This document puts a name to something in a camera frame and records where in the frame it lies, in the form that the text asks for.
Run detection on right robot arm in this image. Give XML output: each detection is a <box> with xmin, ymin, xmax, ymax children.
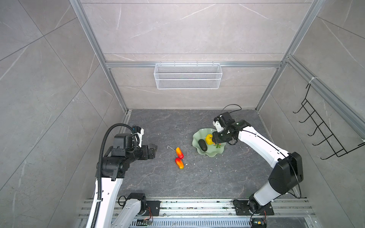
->
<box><xmin>212</xmin><ymin>116</ymin><xmax>304</xmax><ymax>214</ymax></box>

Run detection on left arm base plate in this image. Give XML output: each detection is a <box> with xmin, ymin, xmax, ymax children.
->
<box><xmin>137</xmin><ymin>200</ymin><xmax>161</xmax><ymax>217</ymax></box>

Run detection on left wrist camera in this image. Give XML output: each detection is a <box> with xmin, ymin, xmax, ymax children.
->
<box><xmin>132</xmin><ymin>125</ymin><xmax>144</xmax><ymax>147</ymax></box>

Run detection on yellow fruit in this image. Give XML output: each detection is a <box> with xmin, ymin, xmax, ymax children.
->
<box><xmin>205</xmin><ymin>134</ymin><xmax>214</xmax><ymax>145</ymax></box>

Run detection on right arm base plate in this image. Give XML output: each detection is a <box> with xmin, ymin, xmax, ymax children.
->
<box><xmin>232</xmin><ymin>199</ymin><xmax>274</xmax><ymax>216</ymax></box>

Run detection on red yellow mango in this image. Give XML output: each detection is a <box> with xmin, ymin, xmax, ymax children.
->
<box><xmin>175</xmin><ymin>147</ymin><xmax>184</xmax><ymax>160</ymax></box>
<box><xmin>175</xmin><ymin>158</ymin><xmax>184</xmax><ymax>169</ymax></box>

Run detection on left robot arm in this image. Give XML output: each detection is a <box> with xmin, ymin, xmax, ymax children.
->
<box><xmin>86</xmin><ymin>129</ymin><xmax>157</xmax><ymax>228</ymax></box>

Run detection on dark avocado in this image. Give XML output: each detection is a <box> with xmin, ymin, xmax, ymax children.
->
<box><xmin>198</xmin><ymin>139</ymin><xmax>208</xmax><ymax>152</ymax></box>

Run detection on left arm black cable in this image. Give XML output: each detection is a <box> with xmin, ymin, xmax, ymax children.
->
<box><xmin>89</xmin><ymin>123</ymin><xmax>136</xmax><ymax>228</ymax></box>

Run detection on aluminium mounting rail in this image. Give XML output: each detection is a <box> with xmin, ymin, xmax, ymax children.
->
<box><xmin>76</xmin><ymin>199</ymin><xmax>317</xmax><ymax>219</ymax></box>

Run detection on white wire mesh basket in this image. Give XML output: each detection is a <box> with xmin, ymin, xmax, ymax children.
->
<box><xmin>154</xmin><ymin>63</ymin><xmax>222</xmax><ymax>90</ymax></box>

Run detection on light green wavy bowl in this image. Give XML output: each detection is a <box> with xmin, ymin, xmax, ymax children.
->
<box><xmin>192</xmin><ymin>128</ymin><xmax>226</xmax><ymax>157</ymax></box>

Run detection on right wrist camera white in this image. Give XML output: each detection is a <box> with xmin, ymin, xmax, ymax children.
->
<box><xmin>213</xmin><ymin>112</ymin><xmax>235</xmax><ymax>133</ymax></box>

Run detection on black wire hook rack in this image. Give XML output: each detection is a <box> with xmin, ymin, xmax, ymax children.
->
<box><xmin>293</xmin><ymin>84</ymin><xmax>365</xmax><ymax>160</ymax></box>

